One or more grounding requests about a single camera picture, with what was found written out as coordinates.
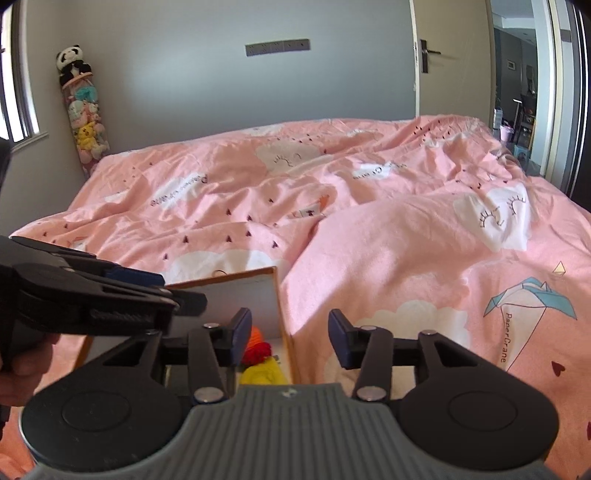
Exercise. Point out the grey wall strip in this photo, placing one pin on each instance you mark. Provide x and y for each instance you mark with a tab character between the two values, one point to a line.
276	47

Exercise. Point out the hanging plush toy organizer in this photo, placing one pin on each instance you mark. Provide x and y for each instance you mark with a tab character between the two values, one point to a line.
88	132

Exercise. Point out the person left hand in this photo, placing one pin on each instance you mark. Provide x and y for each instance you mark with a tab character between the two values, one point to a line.
19	383

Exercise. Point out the pink patterned duvet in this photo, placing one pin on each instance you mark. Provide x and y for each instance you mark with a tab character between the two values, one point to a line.
409	225

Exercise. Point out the window frame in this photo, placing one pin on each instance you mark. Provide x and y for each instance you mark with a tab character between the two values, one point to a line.
19	120

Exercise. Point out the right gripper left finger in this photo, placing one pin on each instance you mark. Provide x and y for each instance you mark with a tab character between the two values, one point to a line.
213	353

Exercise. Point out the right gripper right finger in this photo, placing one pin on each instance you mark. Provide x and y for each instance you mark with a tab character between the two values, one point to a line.
367	349

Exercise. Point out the crochet orange strawberry toy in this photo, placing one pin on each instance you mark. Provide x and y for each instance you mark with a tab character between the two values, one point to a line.
257	349

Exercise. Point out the panda plush on top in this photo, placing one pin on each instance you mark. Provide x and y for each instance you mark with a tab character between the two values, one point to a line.
70	64

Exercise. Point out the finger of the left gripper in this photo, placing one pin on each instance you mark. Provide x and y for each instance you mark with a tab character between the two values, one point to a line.
181	302
88	263

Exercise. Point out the grey door with handle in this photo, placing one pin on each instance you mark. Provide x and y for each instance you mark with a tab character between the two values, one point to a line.
454	58

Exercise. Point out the yellow tape measure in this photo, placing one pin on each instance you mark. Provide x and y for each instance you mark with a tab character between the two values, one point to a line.
267	372

